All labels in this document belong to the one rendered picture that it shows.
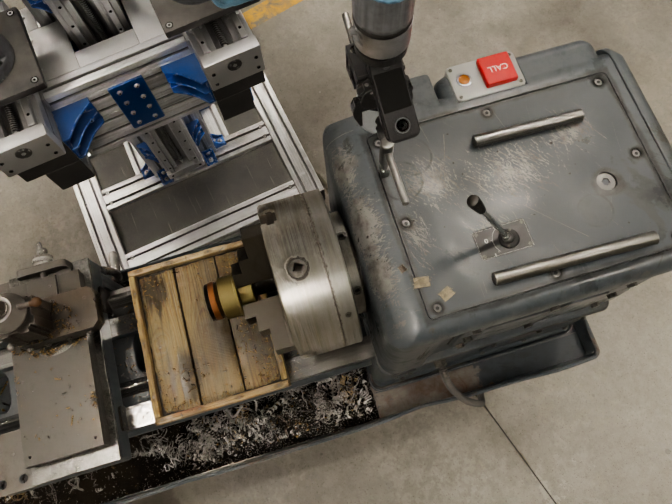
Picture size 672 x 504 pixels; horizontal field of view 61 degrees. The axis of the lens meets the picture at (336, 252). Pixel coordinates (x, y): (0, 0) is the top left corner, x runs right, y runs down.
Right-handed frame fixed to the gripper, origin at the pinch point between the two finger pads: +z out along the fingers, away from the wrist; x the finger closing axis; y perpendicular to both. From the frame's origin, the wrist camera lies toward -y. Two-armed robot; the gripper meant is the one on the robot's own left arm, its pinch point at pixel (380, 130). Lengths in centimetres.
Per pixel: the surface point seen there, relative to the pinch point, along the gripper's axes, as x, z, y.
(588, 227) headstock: -30.0, 9.7, -23.0
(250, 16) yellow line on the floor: 10, 135, 147
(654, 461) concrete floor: -81, 135, -81
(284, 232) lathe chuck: 19.6, 11.9, -7.9
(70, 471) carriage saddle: 76, 43, -34
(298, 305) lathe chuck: 20.8, 14.1, -20.7
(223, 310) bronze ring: 35.1, 24.3, -15.0
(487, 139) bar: -19.0, 7.7, -3.2
